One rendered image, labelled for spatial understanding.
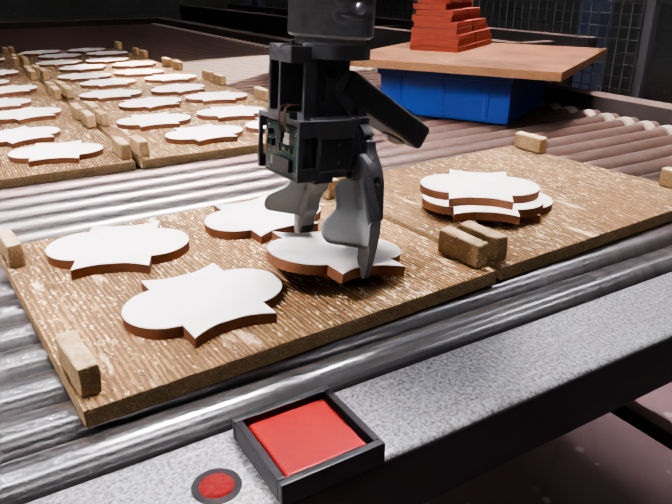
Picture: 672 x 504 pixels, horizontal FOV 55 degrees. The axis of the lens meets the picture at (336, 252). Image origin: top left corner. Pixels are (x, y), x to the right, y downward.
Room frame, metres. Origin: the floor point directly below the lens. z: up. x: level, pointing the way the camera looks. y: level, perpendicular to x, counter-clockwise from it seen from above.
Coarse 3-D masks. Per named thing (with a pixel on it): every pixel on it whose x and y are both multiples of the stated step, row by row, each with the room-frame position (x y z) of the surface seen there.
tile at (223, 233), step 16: (224, 208) 0.76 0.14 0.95; (240, 208) 0.76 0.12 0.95; (256, 208) 0.76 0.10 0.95; (320, 208) 0.76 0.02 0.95; (208, 224) 0.70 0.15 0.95; (224, 224) 0.70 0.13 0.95; (240, 224) 0.70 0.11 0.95; (256, 224) 0.70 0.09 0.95; (272, 224) 0.70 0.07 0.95; (288, 224) 0.70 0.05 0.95; (256, 240) 0.68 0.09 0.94
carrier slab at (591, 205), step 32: (448, 160) 1.02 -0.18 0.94; (480, 160) 1.02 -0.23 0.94; (512, 160) 1.02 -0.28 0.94; (544, 160) 1.02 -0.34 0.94; (384, 192) 0.85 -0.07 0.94; (416, 192) 0.85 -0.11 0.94; (544, 192) 0.85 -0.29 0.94; (576, 192) 0.85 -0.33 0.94; (608, 192) 0.85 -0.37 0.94; (640, 192) 0.85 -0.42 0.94; (416, 224) 0.73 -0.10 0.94; (448, 224) 0.73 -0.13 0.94; (480, 224) 0.73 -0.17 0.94; (512, 224) 0.73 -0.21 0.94; (544, 224) 0.73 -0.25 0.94; (576, 224) 0.73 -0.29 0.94; (608, 224) 0.73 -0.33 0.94; (640, 224) 0.74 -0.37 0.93; (512, 256) 0.63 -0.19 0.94; (544, 256) 0.64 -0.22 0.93
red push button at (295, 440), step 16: (320, 400) 0.39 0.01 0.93; (272, 416) 0.37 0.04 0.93; (288, 416) 0.37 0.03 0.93; (304, 416) 0.37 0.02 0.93; (320, 416) 0.37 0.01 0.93; (336, 416) 0.37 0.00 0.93; (256, 432) 0.35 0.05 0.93; (272, 432) 0.35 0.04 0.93; (288, 432) 0.35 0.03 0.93; (304, 432) 0.35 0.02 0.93; (320, 432) 0.35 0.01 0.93; (336, 432) 0.35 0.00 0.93; (352, 432) 0.35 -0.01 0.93; (272, 448) 0.34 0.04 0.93; (288, 448) 0.34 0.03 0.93; (304, 448) 0.34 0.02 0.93; (320, 448) 0.34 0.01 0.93; (336, 448) 0.34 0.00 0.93; (352, 448) 0.34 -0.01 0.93; (288, 464) 0.32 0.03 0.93; (304, 464) 0.32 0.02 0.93
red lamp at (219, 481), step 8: (208, 480) 0.32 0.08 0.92; (216, 480) 0.32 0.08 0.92; (224, 480) 0.32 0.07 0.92; (232, 480) 0.32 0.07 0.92; (200, 488) 0.32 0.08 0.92; (208, 488) 0.32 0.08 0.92; (216, 488) 0.32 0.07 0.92; (224, 488) 0.32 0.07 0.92; (232, 488) 0.32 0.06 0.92; (208, 496) 0.31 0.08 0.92; (216, 496) 0.31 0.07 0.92
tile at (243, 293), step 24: (144, 288) 0.55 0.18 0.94; (168, 288) 0.53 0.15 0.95; (192, 288) 0.53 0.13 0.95; (216, 288) 0.53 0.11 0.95; (240, 288) 0.53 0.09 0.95; (264, 288) 0.53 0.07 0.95; (144, 312) 0.49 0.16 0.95; (168, 312) 0.49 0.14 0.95; (192, 312) 0.49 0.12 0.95; (216, 312) 0.49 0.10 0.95; (240, 312) 0.49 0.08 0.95; (264, 312) 0.49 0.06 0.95; (144, 336) 0.46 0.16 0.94; (168, 336) 0.46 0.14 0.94; (192, 336) 0.45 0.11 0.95
